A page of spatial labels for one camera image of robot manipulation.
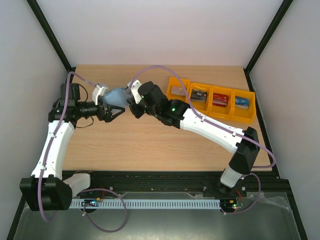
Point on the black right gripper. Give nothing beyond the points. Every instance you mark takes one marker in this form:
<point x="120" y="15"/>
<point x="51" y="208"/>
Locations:
<point x="135" y="108"/>

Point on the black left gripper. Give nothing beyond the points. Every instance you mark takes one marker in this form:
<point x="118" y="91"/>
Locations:
<point x="107" y="117"/>

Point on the teal card holder wallet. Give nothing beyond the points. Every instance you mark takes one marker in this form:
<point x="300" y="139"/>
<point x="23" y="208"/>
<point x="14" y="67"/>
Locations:
<point x="116" y="97"/>

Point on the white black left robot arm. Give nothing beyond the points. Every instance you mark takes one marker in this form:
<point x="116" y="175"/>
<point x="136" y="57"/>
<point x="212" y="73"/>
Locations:
<point x="46" y="189"/>

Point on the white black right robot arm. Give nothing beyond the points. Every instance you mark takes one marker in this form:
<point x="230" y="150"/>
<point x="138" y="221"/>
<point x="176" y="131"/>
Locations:
<point x="149" y="99"/>

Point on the white patterned card stack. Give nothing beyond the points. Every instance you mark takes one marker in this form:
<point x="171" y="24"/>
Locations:
<point x="177" y="90"/>

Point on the black card stack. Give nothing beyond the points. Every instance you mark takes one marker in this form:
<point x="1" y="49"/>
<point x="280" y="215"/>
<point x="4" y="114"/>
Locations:
<point x="199" y="95"/>

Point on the red card stack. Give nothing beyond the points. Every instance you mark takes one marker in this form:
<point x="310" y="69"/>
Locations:
<point x="220" y="100"/>

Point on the blue card stack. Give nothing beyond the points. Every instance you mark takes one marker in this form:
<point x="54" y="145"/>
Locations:
<point x="242" y="102"/>

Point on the grey metal front plate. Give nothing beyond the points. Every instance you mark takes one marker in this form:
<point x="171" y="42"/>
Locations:
<point x="261" y="217"/>

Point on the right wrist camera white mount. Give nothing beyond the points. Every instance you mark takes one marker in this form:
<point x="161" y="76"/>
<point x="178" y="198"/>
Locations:
<point x="132" y="90"/>

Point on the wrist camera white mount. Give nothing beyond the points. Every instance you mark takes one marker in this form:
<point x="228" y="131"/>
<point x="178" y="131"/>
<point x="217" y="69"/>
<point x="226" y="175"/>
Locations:
<point x="132" y="90"/>
<point x="100" y="90"/>

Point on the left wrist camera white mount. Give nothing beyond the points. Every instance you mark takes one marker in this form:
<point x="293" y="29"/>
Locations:
<point x="100" y="90"/>

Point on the light blue slotted cable duct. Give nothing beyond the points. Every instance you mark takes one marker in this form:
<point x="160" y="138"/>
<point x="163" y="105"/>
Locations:
<point x="149" y="204"/>

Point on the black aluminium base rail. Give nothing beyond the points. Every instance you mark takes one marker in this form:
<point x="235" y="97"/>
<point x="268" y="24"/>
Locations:
<point x="193" y="182"/>

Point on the black corner frame post left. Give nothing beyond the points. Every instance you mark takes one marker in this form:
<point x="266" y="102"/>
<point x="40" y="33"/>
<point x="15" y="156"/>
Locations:
<point x="42" y="20"/>

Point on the black corner frame post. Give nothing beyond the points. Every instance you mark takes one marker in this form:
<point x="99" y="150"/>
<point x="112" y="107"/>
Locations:
<point x="42" y="20"/>
<point x="276" y="20"/>

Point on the black corner frame post right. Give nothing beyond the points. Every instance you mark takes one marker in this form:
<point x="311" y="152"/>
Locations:
<point x="276" y="20"/>

